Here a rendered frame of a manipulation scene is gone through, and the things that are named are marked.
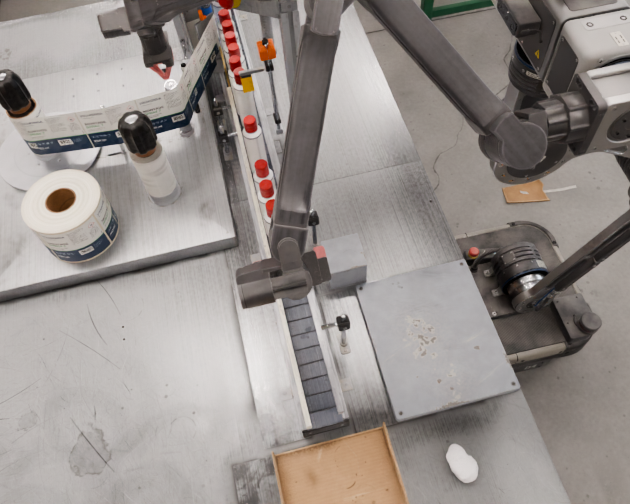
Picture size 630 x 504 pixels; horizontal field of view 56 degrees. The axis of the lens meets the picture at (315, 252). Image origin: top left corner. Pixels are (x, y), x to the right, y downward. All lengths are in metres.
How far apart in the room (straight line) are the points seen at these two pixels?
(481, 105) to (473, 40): 2.51
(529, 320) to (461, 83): 1.38
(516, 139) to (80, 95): 1.47
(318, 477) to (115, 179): 1.00
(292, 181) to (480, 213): 1.86
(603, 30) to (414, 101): 2.05
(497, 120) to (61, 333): 1.19
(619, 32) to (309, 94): 0.53
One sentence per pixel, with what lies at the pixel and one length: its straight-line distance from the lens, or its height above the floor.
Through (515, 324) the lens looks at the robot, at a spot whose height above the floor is 0.24.
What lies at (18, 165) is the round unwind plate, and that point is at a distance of 1.98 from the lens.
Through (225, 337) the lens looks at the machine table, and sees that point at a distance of 1.54.
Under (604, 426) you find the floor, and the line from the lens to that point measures 2.47.
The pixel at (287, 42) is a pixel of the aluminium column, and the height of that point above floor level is 1.22.
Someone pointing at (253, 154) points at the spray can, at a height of 0.98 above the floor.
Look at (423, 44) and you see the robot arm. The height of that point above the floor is 1.59.
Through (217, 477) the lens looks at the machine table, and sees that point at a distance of 1.44.
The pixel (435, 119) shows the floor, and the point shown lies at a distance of 3.07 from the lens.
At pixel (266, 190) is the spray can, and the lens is 1.44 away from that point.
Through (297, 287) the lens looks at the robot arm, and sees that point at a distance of 1.01.
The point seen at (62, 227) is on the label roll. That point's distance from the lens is 1.60.
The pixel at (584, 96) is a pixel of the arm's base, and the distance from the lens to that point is 1.09.
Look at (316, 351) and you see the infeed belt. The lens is 1.44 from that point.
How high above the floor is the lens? 2.22
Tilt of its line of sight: 59 degrees down
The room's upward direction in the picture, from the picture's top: 6 degrees counter-clockwise
